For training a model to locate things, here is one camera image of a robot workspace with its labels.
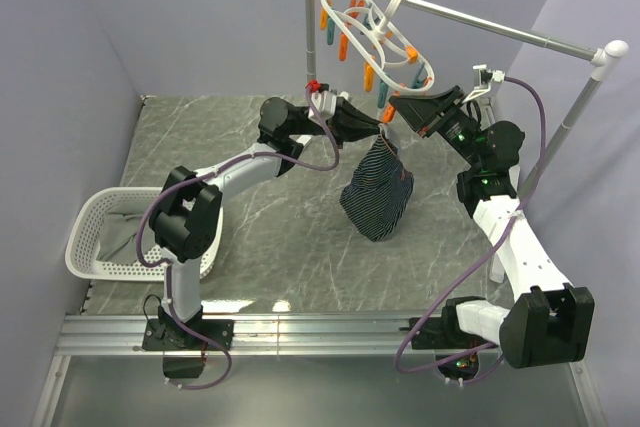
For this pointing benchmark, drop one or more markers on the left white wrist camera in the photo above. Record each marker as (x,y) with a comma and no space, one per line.
(322,102)

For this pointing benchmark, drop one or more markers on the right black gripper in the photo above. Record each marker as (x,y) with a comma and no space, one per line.
(425,112)

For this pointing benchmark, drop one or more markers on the white metal drying rack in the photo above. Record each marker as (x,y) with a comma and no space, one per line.
(576,103)

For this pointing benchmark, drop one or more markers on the grey cloth in basket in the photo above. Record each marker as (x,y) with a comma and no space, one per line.
(117,238)

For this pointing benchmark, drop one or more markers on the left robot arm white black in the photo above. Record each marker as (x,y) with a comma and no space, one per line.
(184,217)

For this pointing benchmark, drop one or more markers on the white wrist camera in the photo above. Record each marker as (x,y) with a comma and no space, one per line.
(322,102)
(483,77)

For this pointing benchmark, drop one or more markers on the aluminium mounting rail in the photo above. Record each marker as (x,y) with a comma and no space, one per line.
(273,334)

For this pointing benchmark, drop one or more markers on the navy striped underwear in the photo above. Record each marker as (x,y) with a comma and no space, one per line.
(379,191)

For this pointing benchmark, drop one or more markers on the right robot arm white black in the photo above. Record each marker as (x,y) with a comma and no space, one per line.
(550,320)

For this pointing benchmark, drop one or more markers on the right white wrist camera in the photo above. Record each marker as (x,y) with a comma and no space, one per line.
(483,77)

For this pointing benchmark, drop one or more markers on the white perforated laundry basket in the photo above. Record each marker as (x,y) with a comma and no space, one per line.
(83,246)

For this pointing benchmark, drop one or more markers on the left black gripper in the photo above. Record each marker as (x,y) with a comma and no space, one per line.
(349,124)

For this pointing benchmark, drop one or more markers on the white oval clip hanger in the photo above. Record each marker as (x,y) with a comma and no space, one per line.
(388,55)

